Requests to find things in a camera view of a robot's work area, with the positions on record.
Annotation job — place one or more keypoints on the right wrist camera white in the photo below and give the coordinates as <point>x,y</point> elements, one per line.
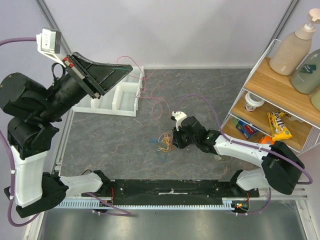
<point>178,117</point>

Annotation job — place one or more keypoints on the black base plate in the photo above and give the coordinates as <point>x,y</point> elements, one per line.
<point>167,192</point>

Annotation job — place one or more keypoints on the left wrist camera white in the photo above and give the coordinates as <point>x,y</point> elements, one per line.
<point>49,45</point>

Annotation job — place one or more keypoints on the white yogurt cup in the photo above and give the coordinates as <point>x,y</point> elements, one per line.
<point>252,102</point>

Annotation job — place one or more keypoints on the beige pump bottle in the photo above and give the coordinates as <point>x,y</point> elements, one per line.
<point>295,46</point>

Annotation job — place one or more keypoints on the white compartment tray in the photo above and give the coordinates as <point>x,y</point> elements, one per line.
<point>121,100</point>

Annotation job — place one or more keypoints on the blue snack box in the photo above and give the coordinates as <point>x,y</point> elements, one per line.
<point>244,128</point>

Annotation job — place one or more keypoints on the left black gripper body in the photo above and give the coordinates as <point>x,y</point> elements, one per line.
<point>81,78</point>

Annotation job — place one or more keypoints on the white cable duct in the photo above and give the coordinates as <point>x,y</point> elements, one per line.
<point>94,204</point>

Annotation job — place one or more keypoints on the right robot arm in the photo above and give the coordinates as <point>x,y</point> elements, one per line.
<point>277,166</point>

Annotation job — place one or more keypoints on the white wire shelf rack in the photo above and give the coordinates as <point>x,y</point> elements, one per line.
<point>279,95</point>

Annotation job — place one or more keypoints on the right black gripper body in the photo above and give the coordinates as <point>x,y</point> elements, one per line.
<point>179,138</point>

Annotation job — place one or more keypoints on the orange snack box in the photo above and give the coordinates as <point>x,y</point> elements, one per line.
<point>266,139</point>

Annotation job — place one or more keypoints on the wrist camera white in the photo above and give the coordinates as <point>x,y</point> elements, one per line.
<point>178,117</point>
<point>49,45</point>

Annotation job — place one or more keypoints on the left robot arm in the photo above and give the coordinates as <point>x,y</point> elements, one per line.
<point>34,110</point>

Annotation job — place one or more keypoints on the green soap bottle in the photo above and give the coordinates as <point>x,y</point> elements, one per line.
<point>307,77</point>

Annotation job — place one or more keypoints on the yellow candy bag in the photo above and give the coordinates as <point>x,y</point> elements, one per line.
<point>278,129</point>

